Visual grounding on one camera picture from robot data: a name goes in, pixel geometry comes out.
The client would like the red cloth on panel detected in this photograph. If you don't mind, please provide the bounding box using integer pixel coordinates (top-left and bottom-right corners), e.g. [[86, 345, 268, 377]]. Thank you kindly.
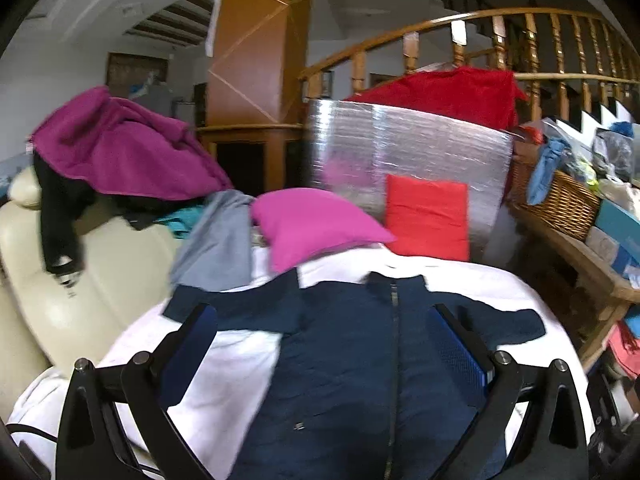
[[348, 66, 527, 130]]

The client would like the teal garment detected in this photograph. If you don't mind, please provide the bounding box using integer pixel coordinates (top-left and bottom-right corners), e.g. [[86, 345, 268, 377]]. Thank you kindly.
[[154, 205, 205, 240]]

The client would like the grey garment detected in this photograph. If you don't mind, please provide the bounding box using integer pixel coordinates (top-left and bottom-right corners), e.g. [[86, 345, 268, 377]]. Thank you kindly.
[[169, 190, 254, 292]]

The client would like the purple fleece garment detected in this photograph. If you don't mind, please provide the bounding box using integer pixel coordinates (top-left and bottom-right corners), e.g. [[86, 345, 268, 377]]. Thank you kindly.
[[30, 86, 232, 202]]

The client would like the wicker basket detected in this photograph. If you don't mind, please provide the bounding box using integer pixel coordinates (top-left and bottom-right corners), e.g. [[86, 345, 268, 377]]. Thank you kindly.
[[510, 156, 601, 242]]

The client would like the blue cardboard box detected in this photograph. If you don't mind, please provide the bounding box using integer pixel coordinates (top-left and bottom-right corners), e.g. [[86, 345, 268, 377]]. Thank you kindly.
[[586, 200, 640, 278]]

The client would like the wooden side table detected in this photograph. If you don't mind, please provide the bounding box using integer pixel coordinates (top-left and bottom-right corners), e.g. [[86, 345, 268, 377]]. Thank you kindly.
[[509, 205, 639, 370]]

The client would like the black cable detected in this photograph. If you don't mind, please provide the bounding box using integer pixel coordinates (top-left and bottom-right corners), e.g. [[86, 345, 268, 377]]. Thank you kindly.
[[6, 422, 59, 444]]

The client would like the red cushion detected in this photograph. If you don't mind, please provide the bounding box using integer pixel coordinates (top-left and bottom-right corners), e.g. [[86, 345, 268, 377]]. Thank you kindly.
[[384, 174, 470, 261]]

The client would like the black garment on chair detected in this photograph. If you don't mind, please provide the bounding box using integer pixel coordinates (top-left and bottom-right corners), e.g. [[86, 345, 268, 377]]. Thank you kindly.
[[32, 152, 96, 288]]

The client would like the magenta pillow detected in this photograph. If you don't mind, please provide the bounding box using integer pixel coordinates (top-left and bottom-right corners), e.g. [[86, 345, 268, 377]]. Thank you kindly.
[[250, 188, 396, 273]]

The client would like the silver foil insulation panel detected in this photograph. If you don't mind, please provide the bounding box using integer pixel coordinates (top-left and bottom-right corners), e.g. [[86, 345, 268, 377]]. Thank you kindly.
[[305, 100, 513, 262]]

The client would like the light blue cloth in basket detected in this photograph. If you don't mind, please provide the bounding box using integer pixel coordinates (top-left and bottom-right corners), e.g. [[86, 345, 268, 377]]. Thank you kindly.
[[526, 139, 570, 206]]

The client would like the navy blue zip jacket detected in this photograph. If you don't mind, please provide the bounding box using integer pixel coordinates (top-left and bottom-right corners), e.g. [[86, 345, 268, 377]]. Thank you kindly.
[[166, 271, 544, 479]]

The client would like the cream leather chair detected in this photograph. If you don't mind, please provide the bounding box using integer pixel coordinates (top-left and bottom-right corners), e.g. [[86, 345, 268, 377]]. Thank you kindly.
[[1, 167, 180, 417]]

